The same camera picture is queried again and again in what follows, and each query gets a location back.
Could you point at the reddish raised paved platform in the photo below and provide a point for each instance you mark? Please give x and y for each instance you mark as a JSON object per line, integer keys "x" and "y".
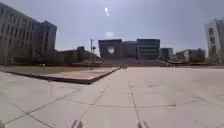
{"x": 66, "y": 72}

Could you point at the grey stone kerb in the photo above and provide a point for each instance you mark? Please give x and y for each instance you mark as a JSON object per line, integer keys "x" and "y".
{"x": 83, "y": 80}

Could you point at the low dark building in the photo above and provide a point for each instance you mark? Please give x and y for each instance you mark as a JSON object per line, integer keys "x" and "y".
{"x": 73, "y": 55}

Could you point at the wide stone steps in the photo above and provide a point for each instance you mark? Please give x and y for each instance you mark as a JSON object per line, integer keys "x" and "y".
{"x": 133, "y": 62}

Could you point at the large grey building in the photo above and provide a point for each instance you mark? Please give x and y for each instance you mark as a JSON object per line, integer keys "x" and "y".
{"x": 20, "y": 36}

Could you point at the lamp pole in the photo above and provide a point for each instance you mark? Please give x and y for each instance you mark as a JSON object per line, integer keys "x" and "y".
{"x": 91, "y": 53}

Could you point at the small dark building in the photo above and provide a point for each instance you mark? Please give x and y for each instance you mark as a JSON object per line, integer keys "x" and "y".
{"x": 165, "y": 53}

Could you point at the pale paved plaza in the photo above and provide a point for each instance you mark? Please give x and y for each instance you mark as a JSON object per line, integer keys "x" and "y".
{"x": 140, "y": 93}

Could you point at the low pale building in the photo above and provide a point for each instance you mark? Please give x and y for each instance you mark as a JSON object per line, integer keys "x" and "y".
{"x": 193, "y": 55}

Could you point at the dark block building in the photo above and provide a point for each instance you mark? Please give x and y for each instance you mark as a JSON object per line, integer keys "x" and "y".
{"x": 146, "y": 48}

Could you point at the robot's own part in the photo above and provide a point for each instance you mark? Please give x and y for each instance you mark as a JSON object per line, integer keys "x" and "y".
{"x": 77, "y": 124}
{"x": 143, "y": 125}

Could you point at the white multi-storey building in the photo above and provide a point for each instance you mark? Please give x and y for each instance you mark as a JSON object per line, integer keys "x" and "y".
{"x": 216, "y": 40}

